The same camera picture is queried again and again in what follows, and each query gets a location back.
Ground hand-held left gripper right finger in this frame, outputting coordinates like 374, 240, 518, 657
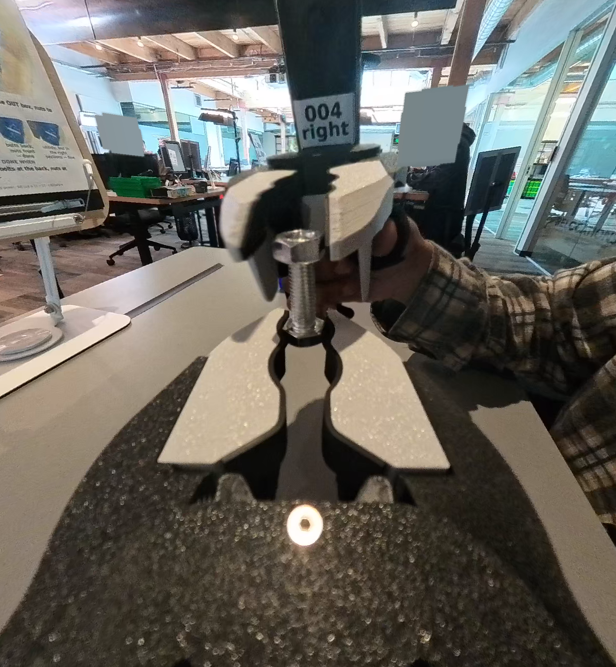
323, 312, 452, 476

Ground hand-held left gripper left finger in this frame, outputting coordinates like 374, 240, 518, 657
158, 306, 289, 472

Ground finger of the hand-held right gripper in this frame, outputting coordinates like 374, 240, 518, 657
324, 159, 396, 303
218, 169, 309, 303

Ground silver hex bolt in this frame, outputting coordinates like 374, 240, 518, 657
273, 229, 323, 335

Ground person's right forearm plaid sleeve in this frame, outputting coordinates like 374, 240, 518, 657
376, 242, 616, 402

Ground person's right hand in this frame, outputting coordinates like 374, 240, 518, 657
318, 210, 434, 308

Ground black computer monitor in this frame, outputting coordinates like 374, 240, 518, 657
180, 139, 203, 176

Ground monitor showing white page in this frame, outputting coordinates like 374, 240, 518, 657
161, 139, 189, 174

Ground wooden desk with black legs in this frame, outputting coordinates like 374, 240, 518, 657
106, 185, 226, 249

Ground black tripod light stand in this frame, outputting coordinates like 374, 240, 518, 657
198, 106, 247, 174

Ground green plastic bins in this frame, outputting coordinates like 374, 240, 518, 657
106, 175, 163, 199

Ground white document stand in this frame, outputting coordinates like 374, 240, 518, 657
0, 0, 132, 412

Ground printed instruction sheet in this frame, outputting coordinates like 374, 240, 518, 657
0, 0, 87, 199

